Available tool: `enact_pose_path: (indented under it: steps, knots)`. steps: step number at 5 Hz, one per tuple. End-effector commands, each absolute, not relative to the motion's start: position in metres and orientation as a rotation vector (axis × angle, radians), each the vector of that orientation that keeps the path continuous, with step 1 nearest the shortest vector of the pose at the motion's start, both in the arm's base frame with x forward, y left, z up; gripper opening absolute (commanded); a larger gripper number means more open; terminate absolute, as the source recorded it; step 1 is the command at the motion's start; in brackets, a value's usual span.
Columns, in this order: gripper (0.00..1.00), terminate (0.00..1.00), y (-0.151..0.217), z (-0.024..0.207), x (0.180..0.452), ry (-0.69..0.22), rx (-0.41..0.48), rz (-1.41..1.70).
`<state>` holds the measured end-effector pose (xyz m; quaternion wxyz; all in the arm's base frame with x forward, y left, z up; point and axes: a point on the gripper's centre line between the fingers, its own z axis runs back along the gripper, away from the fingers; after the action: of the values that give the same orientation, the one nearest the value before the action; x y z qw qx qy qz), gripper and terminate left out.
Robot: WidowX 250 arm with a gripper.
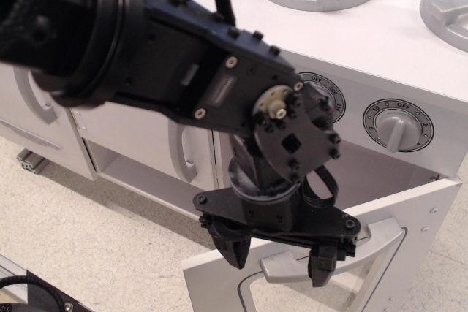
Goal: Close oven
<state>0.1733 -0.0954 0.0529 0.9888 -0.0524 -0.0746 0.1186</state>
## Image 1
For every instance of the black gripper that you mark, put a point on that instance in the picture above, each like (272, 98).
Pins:
(287, 213)

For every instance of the white oven door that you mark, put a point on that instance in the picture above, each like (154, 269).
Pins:
(378, 285)

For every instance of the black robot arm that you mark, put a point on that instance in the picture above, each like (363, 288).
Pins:
(188, 60)

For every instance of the grey left oven knob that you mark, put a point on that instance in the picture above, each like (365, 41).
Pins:
(331, 95)

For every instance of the grey oven knob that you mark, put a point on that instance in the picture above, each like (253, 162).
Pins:
(331, 95)
(398, 125)

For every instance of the grey right oven knob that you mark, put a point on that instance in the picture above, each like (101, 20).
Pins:
(398, 125)

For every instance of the white cabinet door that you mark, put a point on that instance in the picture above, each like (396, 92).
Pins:
(141, 135)

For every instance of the white left fridge door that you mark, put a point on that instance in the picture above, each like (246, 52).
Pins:
(58, 142)

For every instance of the silver right stove burner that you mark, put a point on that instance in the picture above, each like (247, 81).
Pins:
(441, 17)

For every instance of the silver oven door handle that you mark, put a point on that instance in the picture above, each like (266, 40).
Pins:
(284, 268)

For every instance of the silver cabinet door handle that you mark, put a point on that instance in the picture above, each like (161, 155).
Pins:
(185, 169)

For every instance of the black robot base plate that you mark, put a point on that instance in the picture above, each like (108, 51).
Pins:
(22, 290)

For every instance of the aluminium frame rail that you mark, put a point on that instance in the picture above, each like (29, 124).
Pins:
(31, 161)

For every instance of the silver left door handle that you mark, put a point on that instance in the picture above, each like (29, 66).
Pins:
(43, 112)

